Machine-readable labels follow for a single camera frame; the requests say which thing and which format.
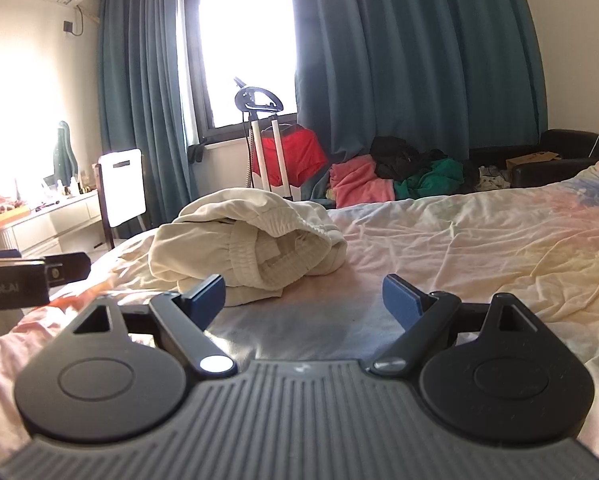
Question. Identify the pastel bed sheet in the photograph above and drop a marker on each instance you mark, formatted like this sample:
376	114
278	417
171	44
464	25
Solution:
479	250

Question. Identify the white patterned cloth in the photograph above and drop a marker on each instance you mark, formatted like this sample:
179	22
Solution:
493	179

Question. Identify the wide teal curtain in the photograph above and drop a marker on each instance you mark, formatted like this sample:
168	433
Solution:
404	50

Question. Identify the small black wall device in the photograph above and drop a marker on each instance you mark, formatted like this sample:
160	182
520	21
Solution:
69	27

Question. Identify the green cloth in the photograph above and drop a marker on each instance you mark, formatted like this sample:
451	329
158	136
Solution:
432	177

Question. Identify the black sofa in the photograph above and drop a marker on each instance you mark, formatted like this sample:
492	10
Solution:
564	152

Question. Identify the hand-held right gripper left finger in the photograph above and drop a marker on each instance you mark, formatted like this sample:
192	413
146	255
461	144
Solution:
207	299

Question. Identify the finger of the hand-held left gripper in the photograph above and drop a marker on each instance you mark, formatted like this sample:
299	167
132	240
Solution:
69	267

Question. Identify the white chair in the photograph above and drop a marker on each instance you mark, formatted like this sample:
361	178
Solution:
124	185

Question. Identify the cream white pants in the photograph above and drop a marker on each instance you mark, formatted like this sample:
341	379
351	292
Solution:
219	240

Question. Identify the white dresser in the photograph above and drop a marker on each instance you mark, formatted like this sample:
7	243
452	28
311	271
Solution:
39	225

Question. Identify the narrow teal curtain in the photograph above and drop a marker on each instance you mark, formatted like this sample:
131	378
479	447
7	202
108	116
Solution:
139	85

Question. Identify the dark framed window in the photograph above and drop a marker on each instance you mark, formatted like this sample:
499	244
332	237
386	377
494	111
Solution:
244	45

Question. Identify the cardboard box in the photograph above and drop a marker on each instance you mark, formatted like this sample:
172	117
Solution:
532	161

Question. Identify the pink cloth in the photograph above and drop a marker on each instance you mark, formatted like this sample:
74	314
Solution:
359	182

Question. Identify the garment steamer stand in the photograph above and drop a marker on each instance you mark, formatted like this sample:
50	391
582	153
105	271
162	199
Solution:
264	130

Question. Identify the black cloth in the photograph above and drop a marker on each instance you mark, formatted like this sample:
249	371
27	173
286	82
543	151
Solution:
397	157

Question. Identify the red garment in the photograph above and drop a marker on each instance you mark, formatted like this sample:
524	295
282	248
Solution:
299	152

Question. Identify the dark green mirror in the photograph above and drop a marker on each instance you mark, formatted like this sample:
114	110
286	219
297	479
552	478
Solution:
65	152

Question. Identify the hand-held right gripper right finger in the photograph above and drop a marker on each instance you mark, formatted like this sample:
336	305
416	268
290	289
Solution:
399	301

